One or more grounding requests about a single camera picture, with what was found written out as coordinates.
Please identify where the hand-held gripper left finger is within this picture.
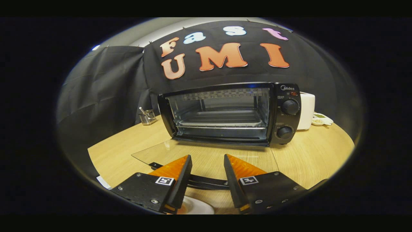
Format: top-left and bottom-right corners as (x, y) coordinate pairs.
(111, 155), (193, 214)

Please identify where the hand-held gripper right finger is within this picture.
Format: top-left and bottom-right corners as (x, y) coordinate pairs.
(224, 154), (329, 214)

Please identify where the black toaster oven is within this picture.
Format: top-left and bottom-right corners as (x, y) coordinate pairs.
(131, 82), (302, 190)

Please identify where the metal oven tray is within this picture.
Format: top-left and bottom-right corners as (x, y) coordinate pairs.
(179, 110), (266, 128)

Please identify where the white bread toaster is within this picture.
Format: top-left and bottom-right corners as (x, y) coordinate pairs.
(297, 92), (316, 130)

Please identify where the white plate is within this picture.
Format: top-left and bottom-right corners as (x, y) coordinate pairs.
(175, 196), (214, 215)

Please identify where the white paper sheet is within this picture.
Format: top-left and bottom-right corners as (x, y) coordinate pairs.
(97, 176), (111, 190)

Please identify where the white divided snack dish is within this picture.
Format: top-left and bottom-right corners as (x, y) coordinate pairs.
(312, 112), (334, 126)

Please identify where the metal wire utensil holder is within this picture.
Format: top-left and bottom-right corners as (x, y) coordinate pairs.
(138, 107), (157, 125)

